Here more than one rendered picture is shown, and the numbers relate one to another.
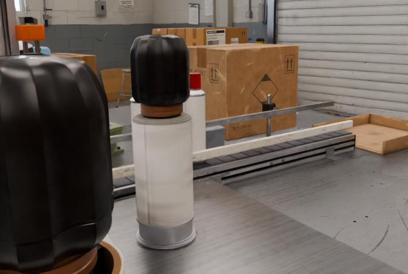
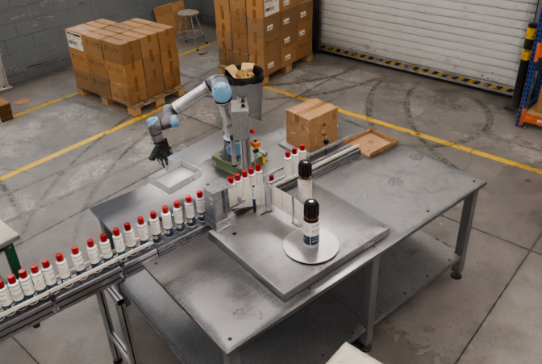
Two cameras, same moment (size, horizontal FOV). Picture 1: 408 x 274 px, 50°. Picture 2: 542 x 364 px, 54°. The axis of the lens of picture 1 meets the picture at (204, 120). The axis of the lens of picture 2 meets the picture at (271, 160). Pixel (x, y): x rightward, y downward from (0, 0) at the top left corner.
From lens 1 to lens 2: 265 cm
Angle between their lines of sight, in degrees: 19
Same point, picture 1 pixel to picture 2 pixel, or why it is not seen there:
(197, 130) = not seen: hidden behind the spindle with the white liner
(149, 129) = (303, 182)
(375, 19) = not seen: outside the picture
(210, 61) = (301, 121)
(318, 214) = (343, 190)
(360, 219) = (355, 191)
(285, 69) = (331, 119)
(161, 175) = (306, 192)
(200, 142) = not seen: hidden behind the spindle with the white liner
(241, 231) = (323, 200)
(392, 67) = (414, 22)
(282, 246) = (333, 204)
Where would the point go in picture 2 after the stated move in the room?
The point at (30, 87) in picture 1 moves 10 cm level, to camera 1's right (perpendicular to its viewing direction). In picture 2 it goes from (315, 206) to (334, 204)
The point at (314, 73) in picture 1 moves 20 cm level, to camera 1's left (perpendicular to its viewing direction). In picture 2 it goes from (353, 20) to (339, 21)
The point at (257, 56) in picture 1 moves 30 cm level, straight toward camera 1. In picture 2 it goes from (320, 118) to (323, 138)
